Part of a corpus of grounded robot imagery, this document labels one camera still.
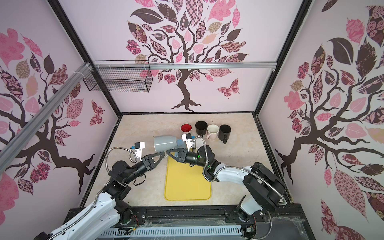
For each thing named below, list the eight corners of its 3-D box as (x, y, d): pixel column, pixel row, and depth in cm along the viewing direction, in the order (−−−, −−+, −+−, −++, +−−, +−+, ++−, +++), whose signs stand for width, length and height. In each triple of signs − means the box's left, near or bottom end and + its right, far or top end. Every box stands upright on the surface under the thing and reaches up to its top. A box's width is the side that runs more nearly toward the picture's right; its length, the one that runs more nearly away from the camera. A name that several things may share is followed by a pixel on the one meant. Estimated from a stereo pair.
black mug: (215, 140, 105) (216, 132, 98) (221, 130, 111) (222, 122, 104) (225, 144, 103) (227, 137, 96) (230, 134, 109) (233, 126, 101)
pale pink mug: (206, 143, 104) (207, 135, 97) (205, 131, 110) (206, 124, 103) (218, 143, 104) (220, 135, 97) (217, 131, 110) (218, 124, 103)
